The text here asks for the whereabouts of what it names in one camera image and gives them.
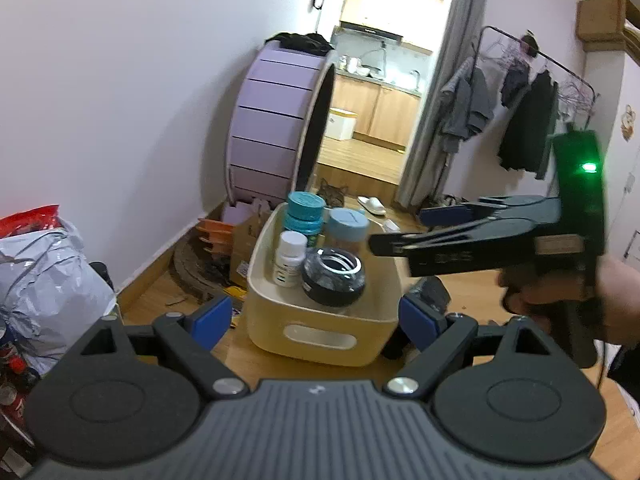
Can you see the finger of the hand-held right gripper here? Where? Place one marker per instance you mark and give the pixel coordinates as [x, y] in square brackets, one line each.
[445, 216]
[450, 237]

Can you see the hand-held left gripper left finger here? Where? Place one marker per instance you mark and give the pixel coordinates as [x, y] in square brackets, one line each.
[212, 320]

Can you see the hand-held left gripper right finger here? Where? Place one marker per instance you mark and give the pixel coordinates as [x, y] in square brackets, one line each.
[417, 320]

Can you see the cream plastic basket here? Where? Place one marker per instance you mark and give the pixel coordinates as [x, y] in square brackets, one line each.
[375, 330]

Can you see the small white pill bottle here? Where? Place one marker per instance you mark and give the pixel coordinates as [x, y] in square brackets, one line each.
[290, 260]

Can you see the blue lidded jar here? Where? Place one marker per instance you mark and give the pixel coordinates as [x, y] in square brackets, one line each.
[345, 227]

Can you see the teal pill bottle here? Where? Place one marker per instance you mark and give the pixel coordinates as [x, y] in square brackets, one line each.
[305, 207]

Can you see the orange folded items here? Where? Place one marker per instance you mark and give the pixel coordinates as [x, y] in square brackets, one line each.
[215, 235]

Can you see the person's right hand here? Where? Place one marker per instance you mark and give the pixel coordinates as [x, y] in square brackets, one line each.
[620, 300]

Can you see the round cardboard cat scratcher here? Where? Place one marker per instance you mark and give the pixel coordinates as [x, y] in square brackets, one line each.
[195, 272]

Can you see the white slipper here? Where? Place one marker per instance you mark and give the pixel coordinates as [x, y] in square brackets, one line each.
[371, 205]

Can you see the open cardboard box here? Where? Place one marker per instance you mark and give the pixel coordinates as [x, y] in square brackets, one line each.
[247, 245]

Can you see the black hanging jacket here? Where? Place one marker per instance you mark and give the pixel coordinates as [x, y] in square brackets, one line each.
[530, 130]

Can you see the bunch of clothes hangers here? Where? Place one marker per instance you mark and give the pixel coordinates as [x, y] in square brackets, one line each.
[575, 97]

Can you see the grey hanging shirts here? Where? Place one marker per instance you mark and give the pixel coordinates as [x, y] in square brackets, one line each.
[467, 105]

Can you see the tabby cat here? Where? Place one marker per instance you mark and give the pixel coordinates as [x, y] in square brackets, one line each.
[332, 194]

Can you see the wooden kitchen cabinets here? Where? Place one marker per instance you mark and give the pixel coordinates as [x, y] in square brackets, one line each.
[380, 110]

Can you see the grey curtain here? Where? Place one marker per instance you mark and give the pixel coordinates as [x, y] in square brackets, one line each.
[440, 85]

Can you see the dark grey hanging shorts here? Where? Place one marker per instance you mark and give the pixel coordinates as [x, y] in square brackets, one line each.
[515, 85]

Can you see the cream wardrobe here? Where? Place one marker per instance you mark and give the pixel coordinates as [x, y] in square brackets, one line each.
[631, 75]

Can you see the black clothes rack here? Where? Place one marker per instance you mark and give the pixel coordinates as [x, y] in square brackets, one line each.
[550, 57]

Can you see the grey plastic mailer bag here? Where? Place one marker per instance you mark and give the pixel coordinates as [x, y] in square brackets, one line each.
[45, 290]

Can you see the purple cat exercise wheel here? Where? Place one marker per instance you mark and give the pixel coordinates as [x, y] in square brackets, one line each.
[270, 125]

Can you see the range hood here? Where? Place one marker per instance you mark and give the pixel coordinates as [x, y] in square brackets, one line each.
[370, 31]

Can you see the red drink cans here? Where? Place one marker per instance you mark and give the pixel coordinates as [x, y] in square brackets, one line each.
[15, 370]

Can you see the red plastic bag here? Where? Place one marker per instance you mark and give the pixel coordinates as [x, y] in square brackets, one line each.
[30, 217]

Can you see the black cloth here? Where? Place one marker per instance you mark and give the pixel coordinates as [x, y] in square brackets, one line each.
[300, 42]

